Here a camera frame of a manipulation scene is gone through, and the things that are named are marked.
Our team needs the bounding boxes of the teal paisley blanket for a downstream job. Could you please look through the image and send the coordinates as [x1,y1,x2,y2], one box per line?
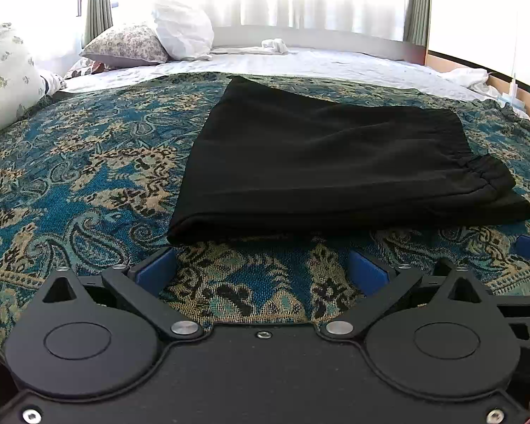
[0,71,530,354]

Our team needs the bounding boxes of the small white cloth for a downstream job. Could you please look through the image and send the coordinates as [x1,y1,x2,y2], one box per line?
[260,37,289,56]

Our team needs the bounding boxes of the large green floral pillow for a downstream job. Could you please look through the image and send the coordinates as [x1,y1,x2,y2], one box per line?
[0,22,67,142]

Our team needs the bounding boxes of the white bed sheet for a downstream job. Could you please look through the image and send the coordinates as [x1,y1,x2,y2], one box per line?
[62,46,491,102]

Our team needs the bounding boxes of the green curtain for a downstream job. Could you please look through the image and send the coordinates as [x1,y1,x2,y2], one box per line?
[85,0,114,45]
[403,0,432,47]

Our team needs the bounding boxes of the white pillow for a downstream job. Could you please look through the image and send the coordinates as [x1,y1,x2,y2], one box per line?
[152,0,215,61]

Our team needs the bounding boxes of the black pants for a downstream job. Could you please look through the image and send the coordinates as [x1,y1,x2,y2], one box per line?
[167,76,530,247]

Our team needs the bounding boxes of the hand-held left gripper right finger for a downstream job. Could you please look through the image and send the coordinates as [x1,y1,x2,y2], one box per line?
[320,249,501,340]

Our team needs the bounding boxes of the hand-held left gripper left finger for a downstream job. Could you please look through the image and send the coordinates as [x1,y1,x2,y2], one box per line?
[41,247,205,341]

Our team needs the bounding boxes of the floral print pillow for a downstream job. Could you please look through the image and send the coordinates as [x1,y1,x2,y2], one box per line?
[79,22,171,68]

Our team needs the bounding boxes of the crumpled white cloth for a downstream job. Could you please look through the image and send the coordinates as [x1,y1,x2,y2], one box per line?
[439,68,491,90]

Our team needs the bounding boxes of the bed frame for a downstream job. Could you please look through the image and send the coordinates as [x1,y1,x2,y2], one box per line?
[212,25,530,120]

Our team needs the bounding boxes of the leaf print cloth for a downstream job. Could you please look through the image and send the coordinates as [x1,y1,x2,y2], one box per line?
[64,57,111,81]

